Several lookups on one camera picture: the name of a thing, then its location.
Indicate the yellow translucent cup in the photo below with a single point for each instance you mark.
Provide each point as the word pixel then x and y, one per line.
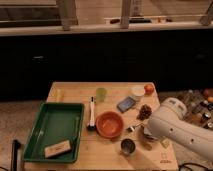
pixel 59 95

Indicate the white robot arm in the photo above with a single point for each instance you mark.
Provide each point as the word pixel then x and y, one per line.
pixel 167 121

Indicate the green translucent cup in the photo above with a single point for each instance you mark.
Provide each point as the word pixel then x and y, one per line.
pixel 101 94

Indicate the orange fruit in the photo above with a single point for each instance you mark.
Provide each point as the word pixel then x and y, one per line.
pixel 149 89

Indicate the green plastic tray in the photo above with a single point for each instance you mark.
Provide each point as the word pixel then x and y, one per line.
pixel 55 123

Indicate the small metal cup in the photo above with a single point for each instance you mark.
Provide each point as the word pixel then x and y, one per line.
pixel 128 146

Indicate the wooden block in tray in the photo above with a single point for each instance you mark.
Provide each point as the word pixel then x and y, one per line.
pixel 57 149

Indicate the white small cup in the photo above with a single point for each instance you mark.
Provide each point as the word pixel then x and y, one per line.
pixel 137 91

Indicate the dark bowl with cloth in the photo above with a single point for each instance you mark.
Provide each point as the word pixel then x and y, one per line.
pixel 148 135

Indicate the orange bowl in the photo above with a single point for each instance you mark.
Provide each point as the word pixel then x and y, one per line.
pixel 109 125

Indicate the brown pine cone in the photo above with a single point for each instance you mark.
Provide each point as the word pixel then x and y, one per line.
pixel 144 112

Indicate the blue sponge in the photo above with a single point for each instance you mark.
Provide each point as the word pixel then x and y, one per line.
pixel 126 104

